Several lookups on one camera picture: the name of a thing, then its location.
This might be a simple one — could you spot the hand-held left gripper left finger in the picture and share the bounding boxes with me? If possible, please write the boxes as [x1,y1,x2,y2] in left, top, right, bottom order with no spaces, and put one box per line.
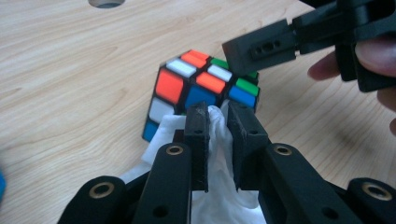
[183,102,210,192]

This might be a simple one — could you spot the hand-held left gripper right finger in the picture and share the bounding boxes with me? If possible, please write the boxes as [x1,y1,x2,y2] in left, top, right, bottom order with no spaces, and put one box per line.
[226,101,270,191]

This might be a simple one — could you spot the white tissue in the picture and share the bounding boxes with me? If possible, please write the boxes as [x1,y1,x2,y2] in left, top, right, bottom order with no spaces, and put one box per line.
[120,105,260,224]

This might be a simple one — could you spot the multicoloured puzzle cube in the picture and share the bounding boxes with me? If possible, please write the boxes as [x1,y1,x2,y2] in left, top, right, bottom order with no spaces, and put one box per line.
[142,49,261,143]

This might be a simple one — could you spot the blue tissue pack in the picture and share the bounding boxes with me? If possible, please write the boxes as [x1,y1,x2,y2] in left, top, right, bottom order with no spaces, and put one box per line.
[0,169,7,203]

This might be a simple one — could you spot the grey table grommet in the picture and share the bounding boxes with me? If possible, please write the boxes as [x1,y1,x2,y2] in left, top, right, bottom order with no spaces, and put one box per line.
[88,0,126,9]

